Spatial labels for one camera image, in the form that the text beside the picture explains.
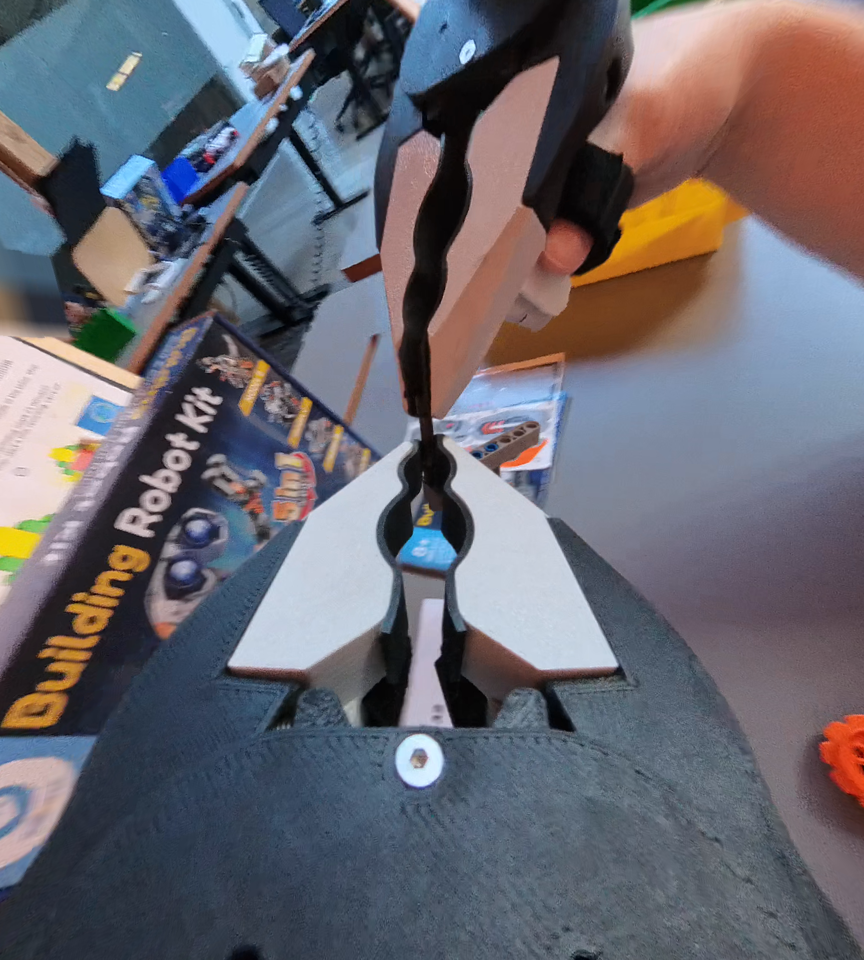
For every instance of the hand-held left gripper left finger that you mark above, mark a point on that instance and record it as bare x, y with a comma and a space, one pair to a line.
312, 600

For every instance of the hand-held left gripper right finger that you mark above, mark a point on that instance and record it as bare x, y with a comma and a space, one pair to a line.
537, 600

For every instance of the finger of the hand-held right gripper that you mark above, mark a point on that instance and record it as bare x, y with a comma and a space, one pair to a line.
402, 195
492, 225

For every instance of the grey perforated brick beam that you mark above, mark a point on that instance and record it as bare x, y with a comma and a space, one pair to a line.
510, 442

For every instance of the black axle rod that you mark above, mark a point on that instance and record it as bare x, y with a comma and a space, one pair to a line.
429, 469

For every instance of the person's right forearm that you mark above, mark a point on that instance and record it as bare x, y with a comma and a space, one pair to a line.
814, 150

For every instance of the long wooden-top desk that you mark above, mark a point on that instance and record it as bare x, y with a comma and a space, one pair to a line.
274, 112

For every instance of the grey desk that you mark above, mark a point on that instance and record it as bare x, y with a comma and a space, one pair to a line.
739, 487

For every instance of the white printed task sheet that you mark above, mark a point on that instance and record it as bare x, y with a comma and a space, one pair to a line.
11, 450

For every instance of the person's right hand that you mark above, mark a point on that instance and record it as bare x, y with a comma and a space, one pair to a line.
672, 112

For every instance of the blue kit manual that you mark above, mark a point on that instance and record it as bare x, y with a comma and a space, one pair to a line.
544, 484

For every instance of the grey orange sticker sheet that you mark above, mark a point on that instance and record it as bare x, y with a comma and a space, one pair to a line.
507, 390

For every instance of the blue robot kit box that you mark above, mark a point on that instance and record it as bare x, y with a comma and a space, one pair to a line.
176, 487

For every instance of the yellow plastic bin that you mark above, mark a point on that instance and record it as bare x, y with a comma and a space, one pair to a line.
672, 232

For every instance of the green storage bin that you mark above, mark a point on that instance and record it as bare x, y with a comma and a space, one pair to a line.
105, 331

